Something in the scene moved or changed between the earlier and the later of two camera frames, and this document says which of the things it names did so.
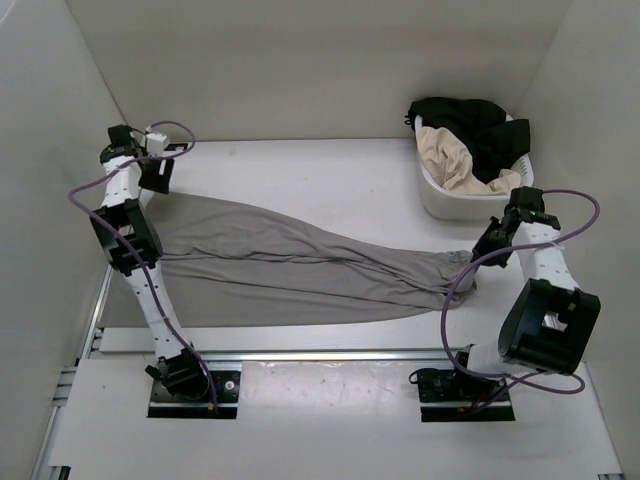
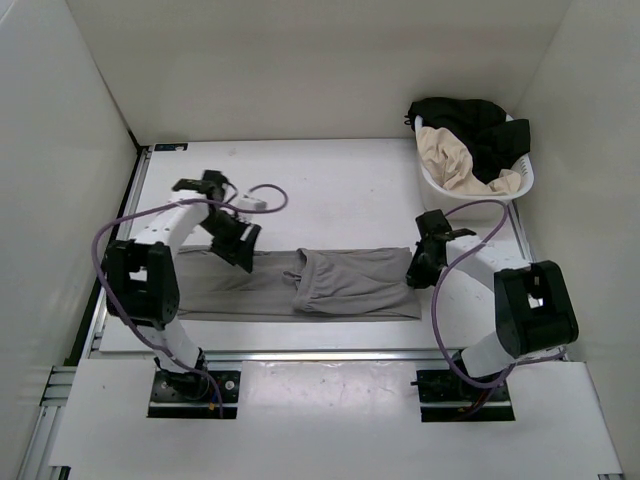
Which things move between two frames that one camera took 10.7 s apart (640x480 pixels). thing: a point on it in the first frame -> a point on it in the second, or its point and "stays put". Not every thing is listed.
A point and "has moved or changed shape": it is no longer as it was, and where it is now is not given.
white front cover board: x=322 y=418 stays put
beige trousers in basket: x=447 y=161 stays put
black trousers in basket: x=492 y=141 stays put
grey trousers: x=233 y=263 has moved or changed shape
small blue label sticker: x=172 y=147 stays put
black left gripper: x=159 y=183 -> x=237 y=251
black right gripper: x=481 y=248 -> x=417 y=279
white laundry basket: x=443 y=202 stays put
